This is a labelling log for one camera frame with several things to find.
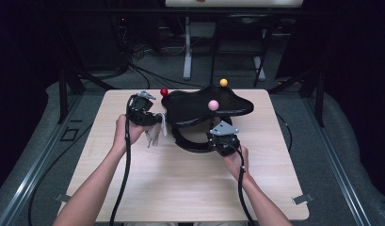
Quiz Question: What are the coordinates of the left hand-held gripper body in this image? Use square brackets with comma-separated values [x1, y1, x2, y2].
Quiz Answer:
[126, 89, 157, 127]

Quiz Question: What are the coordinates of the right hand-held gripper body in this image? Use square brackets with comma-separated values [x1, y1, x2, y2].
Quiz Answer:
[206, 121, 242, 157]

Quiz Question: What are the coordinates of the white cleaning cloth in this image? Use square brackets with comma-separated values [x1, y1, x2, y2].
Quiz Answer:
[144, 112, 168, 149]

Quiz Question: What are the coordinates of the black wavy tray stand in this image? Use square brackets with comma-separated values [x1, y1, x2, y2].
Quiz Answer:
[159, 78, 255, 154]

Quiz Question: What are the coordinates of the person's right hand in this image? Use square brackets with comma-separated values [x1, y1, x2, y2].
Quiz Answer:
[223, 145, 253, 184]

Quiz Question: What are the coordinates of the person's left hand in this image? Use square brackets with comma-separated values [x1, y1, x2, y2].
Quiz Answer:
[112, 113, 151, 155]

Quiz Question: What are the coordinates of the white desk leg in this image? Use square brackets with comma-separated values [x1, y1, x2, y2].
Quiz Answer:
[253, 56, 267, 82]
[183, 17, 193, 80]

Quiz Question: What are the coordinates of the black metal stand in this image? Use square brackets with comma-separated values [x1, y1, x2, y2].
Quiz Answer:
[56, 67, 116, 125]
[268, 67, 326, 128]

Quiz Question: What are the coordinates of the black chair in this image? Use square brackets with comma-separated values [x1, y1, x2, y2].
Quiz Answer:
[210, 13, 278, 89]

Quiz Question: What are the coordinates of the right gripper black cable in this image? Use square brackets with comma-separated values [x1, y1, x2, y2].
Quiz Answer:
[235, 147, 255, 226]

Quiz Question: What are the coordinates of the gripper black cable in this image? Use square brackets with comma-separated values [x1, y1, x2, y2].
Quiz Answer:
[235, 147, 255, 226]
[108, 95, 133, 226]

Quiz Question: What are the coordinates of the bundle of cables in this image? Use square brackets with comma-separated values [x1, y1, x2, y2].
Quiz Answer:
[111, 15, 188, 90]

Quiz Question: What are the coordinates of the thin black cable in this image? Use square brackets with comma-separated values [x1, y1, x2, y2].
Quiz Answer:
[275, 112, 293, 153]

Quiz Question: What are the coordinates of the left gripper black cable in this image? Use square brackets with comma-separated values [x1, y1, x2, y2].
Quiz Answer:
[108, 95, 133, 226]

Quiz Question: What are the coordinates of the aluminium floor rail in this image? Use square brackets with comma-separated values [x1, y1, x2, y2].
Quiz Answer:
[0, 93, 85, 226]
[302, 93, 373, 226]

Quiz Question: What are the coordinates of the black floor cable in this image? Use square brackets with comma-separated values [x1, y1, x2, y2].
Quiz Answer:
[27, 124, 94, 226]

